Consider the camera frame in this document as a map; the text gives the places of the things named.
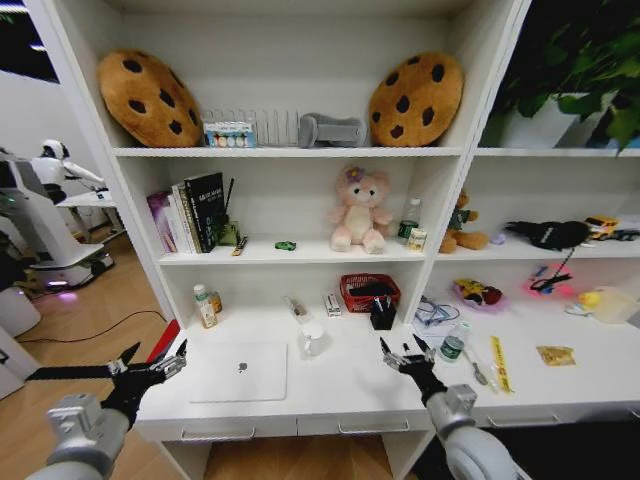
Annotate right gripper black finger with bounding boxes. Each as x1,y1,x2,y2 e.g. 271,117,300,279
412,333,438,365
378,336,405,373

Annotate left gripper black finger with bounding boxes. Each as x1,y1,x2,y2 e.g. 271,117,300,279
147,338,190,384
106,341,142,377

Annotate red chair part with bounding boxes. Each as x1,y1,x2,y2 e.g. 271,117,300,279
146,319,182,365

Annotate small bottle green label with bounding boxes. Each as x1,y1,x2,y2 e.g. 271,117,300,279
439,321,472,364

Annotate black pen holder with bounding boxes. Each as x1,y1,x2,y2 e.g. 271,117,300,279
369,295,398,332

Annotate black flat bar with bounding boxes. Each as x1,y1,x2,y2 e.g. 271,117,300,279
24,363,117,382

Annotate white cap drink bottle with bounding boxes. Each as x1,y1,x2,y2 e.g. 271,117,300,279
192,283,220,330

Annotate red mesh basket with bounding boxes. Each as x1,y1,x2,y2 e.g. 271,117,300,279
339,272,403,317

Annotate white laptop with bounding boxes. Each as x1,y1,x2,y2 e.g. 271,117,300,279
188,340,290,404

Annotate purple plate with toys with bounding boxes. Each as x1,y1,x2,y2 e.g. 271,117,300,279
452,277,510,313

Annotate yellow printed strip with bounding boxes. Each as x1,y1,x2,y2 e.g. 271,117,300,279
489,335,517,395

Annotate white mug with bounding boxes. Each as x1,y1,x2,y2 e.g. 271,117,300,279
297,321,332,361

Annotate clear plastic packet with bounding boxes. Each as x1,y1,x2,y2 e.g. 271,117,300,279
284,295,312,324

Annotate small cream carton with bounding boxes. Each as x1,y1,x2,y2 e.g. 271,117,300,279
406,227,429,254

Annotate white shelf desk unit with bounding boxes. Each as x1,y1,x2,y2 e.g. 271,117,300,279
47,0,640,480

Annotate gold snack packet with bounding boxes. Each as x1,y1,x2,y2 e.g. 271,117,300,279
536,344,577,368

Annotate brown teddy bear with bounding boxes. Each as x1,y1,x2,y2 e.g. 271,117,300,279
438,188,490,254

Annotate clear bottle green label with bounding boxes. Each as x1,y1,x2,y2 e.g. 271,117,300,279
396,197,423,246

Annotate pink plate with toy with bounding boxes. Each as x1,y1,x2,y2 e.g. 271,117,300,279
522,268,575,298

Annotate purple and white box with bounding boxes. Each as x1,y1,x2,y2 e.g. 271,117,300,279
146,191,180,255

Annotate white book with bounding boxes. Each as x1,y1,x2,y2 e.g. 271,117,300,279
166,182,200,255

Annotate pink plush bear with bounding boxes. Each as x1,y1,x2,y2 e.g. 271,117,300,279
327,165,395,255

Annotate white wheeled machine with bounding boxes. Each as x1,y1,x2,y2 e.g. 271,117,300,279
0,147,117,292

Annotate white standing desk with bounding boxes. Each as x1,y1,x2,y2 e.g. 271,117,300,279
56,191,127,243

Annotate black hardcover book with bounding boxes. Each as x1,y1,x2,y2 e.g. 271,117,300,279
183,172,225,254

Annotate translucent plastic container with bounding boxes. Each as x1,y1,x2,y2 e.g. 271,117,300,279
589,285,640,325

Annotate white humanoid robot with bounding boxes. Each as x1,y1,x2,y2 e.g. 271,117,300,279
29,138,109,202

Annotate yellow toy truck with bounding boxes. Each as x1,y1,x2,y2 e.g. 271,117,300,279
583,214,621,241

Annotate box of coloured paint pots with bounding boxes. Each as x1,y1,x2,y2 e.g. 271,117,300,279
202,121,258,149

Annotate chocolate chip cookie pillow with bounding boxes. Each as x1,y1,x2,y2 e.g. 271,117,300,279
368,51,465,148
95,48,204,149

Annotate white plant pot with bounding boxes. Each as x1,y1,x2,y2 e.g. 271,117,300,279
499,92,621,150

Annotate white slatted file rack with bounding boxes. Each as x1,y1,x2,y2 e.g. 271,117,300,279
202,105,302,148

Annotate green potted plant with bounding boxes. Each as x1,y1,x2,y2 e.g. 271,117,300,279
482,0,640,156

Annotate blue lanyard on papers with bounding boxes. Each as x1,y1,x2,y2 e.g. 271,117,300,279
412,294,462,335

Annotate black floor cable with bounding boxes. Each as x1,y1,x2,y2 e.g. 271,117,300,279
13,309,169,345

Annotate black hanging cord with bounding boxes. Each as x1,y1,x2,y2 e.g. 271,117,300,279
548,246,575,292

